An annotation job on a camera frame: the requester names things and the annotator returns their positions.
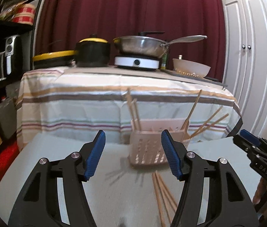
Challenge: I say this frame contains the wooden chopstick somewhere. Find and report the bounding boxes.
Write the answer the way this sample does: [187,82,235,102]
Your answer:
[155,171,172,223]
[190,106,223,137]
[156,172,177,211]
[152,173,166,227]
[190,113,229,138]
[181,90,202,130]

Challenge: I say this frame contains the white cabinet doors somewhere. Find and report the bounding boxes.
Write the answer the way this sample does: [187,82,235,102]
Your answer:
[222,0,267,139]

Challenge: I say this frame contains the cream colander bowl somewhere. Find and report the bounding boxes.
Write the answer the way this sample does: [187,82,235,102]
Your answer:
[172,58,211,78]

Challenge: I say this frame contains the pink perforated utensil holder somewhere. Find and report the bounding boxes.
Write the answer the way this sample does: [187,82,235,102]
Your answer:
[129,118,191,166]

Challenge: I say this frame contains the striped tablecloth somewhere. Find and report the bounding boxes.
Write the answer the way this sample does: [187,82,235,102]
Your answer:
[16,67,243,149]

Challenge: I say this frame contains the chopstick in holder right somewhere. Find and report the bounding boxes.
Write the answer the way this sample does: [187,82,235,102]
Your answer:
[133,98,142,131]

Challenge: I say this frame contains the chopstick in holder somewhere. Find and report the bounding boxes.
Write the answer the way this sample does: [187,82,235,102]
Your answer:
[126,88,138,130]
[133,98,142,131]

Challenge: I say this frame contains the white electric hot plate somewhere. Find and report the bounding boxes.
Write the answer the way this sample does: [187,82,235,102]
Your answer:
[114,56,160,70]

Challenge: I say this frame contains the chopstick in holder left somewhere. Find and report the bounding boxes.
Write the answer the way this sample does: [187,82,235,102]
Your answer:
[126,88,138,130]

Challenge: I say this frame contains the stainless steel frying pan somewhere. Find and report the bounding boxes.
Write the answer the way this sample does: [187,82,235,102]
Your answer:
[113,35,207,58]

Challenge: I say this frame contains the yellow rimmed black pan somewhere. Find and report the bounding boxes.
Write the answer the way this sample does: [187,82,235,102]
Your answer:
[32,50,76,70]

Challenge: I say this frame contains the black silver appliance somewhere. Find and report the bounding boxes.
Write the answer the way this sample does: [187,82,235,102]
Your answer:
[5,35,19,75]

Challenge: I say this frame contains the black pot yellow lid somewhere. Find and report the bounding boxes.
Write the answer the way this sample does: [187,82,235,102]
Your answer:
[75,34,111,68]

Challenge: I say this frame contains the red white tape roll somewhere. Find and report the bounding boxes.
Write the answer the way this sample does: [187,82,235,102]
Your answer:
[12,4,36,26]

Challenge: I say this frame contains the dark red curtain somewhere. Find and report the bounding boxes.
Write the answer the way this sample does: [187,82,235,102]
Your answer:
[35,0,226,80]

